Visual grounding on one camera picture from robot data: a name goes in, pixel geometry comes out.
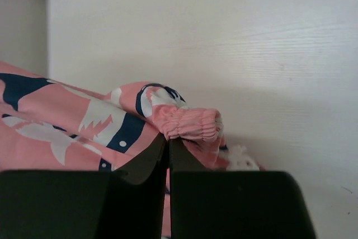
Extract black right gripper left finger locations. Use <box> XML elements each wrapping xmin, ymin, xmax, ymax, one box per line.
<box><xmin>1</xmin><ymin>134</ymin><xmax>168</xmax><ymax>238</ymax></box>

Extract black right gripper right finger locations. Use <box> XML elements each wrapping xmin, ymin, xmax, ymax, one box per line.
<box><xmin>169</xmin><ymin>139</ymin><xmax>316</xmax><ymax>238</ymax></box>

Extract pink shark print shorts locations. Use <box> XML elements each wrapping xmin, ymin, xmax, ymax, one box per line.
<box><xmin>0</xmin><ymin>61</ymin><xmax>268</xmax><ymax>239</ymax></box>

